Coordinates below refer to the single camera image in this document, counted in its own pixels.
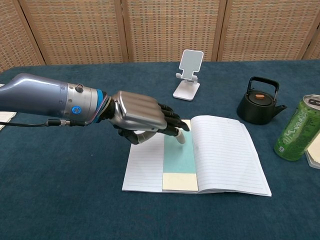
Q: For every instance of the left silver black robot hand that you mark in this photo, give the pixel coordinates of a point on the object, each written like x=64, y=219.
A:
x=140, y=112

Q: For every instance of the cream teal bookmark pink tassel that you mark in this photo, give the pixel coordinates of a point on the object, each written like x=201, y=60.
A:
x=178, y=160

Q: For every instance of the left grey silver robot arm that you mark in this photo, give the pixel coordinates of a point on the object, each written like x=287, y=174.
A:
x=45, y=97

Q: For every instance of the white folding phone stand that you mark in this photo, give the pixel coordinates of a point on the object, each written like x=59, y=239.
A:
x=190, y=62

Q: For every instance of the woven rattan folding screen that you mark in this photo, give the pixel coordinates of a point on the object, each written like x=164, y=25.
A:
x=170, y=30

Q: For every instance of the open white lined notebook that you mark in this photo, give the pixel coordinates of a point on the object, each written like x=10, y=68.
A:
x=220, y=160

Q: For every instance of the dark blue table cloth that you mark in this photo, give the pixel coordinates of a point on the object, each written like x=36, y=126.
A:
x=62, y=212

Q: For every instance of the lined paper notebook stack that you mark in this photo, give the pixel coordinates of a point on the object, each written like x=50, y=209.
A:
x=6, y=117

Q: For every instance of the green drink can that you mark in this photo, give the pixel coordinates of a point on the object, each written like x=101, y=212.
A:
x=295, y=132

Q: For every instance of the white object right edge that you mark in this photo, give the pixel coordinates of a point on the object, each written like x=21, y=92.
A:
x=314, y=152

